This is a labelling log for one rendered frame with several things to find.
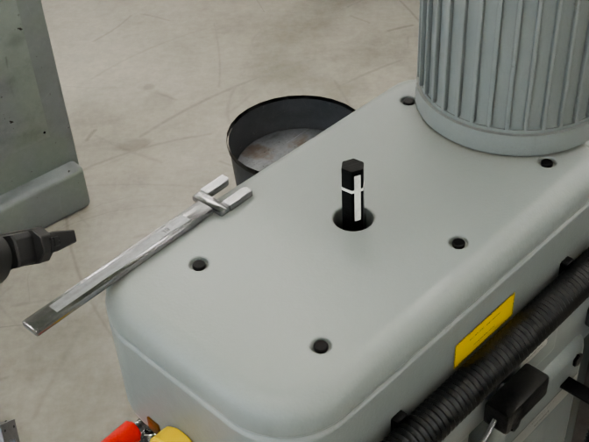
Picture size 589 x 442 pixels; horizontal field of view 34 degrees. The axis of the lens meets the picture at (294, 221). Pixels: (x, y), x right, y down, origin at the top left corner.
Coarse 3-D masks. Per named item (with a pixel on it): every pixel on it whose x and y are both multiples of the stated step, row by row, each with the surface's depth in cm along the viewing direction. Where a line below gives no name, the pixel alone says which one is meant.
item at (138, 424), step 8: (128, 424) 94; (136, 424) 95; (144, 424) 95; (112, 432) 94; (120, 432) 93; (128, 432) 93; (136, 432) 94; (104, 440) 93; (112, 440) 93; (120, 440) 93; (128, 440) 93; (136, 440) 94
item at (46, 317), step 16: (224, 176) 93; (208, 192) 91; (240, 192) 91; (192, 208) 90; (208, 208) 89; (224, 208) 89; (176, 224) 88; (192, 224) 88; (144, 240) 86; (160, 240) 86; (128, 256) 85; (144, 256) 85; (96, 272) 83; (112, 272) 83; (128, 272) 84; (80, 288) 82; (96, 288) 82; (48, 304) 81; (64, 304) 80; (80, 304) 81; (32, 320) 79; (48, 320) 79
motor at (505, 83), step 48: (432, 0) 91; (480, 0) 85; (528, 0) 84; (576, 0) 84; (432, 48) 94; (480, 48) 89; (528, 48) 87; (576, 48) 88; (432, 96) 96; (480, 96) 92; (528, 96) 90; (576, 96) 91; (480, 144) 94; (528, 144) 93; (576, 144) 94
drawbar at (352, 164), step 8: (344, 160) 85; (352, 160) 85; (344, 168) 84; (352, 168) 84; (360, 168) 84; (344, 176) 85; (352, 176) 84; (360, 176) 85; (344, 184) 85; (352, 184) 85; (344, 192) 86; (344, 200) 86; (352, 200) 86; (344, 208) 87; (352, 208) 86; (344, 216) 88; (352, 216) 87; (344, 224) 88; (352, 224) 88; (360, 224) 88
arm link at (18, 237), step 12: (36, 228) 150; (0, 240) 143; (12, 240) 146; (24, 240) 147; (36, 240) 149; (48, 240) 150; (0, 252) 142; (12, 252) 146; (24, 252) 147; (36, 252) 149; (48, 252) 149; (0, 264) 142; (12, 264) 146; (24, 264) 147; (0, 276) 143
